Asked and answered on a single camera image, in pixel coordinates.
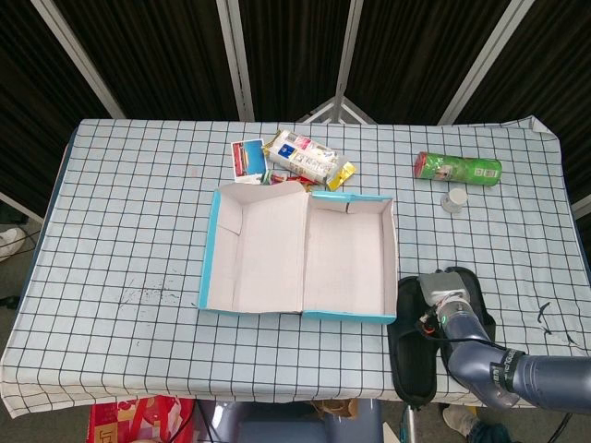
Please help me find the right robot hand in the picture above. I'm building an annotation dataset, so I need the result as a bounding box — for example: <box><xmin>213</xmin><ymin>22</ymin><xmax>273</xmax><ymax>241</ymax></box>
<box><xmin>417</xmin><ymin>270</ymin><xmax>470</xmax><ymax>307</ymax></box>

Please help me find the black rubber slipper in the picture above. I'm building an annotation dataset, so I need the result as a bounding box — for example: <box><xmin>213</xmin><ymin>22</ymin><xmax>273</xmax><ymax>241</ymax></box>
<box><xmin>386</xmin><ymin>275</ymin><xmax>440</xmax><ymax>412</ymax></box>
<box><xmin>437</xmin><ymin>265</ymin><xmax>498</xmax><ymax>370</ymax></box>

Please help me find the light blue shoe box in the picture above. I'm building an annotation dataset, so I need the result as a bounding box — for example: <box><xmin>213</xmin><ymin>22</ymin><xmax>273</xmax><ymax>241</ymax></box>
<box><xmin>197</xmin><ymin>179</ymin><xmax>399</xmax><ymax>325</ymax></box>

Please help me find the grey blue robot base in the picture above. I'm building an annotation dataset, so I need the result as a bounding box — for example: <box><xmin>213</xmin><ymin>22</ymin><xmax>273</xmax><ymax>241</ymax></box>
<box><xmin>196</xmin><ymin>399</ymin><xmax>384</xmax><ymax>443</ymax></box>

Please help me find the red patterned bag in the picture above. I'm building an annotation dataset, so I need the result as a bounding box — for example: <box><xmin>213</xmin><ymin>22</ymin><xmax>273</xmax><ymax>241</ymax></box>
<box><xmin>89</xmin><ymin>395</ymin><xmax>198</xmax><ymax>443</ymax></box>

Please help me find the small white jar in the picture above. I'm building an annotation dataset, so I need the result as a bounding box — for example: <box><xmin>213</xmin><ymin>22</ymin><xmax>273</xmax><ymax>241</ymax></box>
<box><xmin>440</xmin><ymin>187</ymin><xmax>467</xmax><ymax>214</ymax></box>

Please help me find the green chips can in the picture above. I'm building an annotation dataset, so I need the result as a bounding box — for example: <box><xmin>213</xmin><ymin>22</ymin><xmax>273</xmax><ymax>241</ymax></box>
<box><xmin>413</xmin><ymin>151</ymin><xmax>503</xmax><ymax>188</ymax></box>

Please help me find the white sneaker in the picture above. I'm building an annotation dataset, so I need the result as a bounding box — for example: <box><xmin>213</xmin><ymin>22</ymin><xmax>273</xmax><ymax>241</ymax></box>
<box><xmin>441</xmin><ymin>404</ymin><xmax>481</xmax><ymax>436</ymax></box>

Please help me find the teal metal pole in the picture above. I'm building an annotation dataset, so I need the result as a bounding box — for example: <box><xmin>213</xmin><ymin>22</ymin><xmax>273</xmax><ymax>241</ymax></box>
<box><xmin>400</xmin><ymin>401</ymin><xmax>419</xmax><ymax>443</ymax></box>

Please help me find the brown paper bag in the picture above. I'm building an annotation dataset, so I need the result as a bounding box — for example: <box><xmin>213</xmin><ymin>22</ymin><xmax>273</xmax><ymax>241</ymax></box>
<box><xmin>309</xmin><ymin>399</ymin><xmax>360</xmax><ymax>420</ymax></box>

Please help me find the white gold snack package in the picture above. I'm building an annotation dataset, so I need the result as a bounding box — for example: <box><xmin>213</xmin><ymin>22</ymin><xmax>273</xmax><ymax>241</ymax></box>
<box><xmin>261</xmin><ymin>128</ymin><xmax>357</xmax><ymax>191</ymax></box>

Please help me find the metal screen foot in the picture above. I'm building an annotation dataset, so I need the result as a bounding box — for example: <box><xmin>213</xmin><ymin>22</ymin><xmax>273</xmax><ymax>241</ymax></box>
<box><xmin>299</xmin><ymin>96</ymin><xmax>376</xmax><ymax>125</ymax></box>

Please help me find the red blue photo card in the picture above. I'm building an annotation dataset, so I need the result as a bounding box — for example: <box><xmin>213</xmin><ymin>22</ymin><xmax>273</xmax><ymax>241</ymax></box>
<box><xmin>230</xmin><ymin>138</ymin><xmax>267</xmax><ymax>186</ymax></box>

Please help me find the blue checked tablecloth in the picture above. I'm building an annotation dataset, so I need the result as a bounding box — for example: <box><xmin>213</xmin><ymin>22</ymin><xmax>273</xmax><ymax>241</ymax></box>
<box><xmin>0</xmin><ymin>114</ymin><xmax>591</xmax><ymax>412</ymax></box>

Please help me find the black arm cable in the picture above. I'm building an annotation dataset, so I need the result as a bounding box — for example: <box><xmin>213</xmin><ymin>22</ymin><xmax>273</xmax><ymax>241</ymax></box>
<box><xmin>417</xmin><ymin>307</ymin><xmax>504</xmax><ymax>347</ymax></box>

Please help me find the dark folding screen white frame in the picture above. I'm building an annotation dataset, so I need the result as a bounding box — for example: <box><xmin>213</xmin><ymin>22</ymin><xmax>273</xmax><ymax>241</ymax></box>
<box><xmin>0</xmin><ymin>0</ymin><xmax>591</xmax><ymax>222</ymax></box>

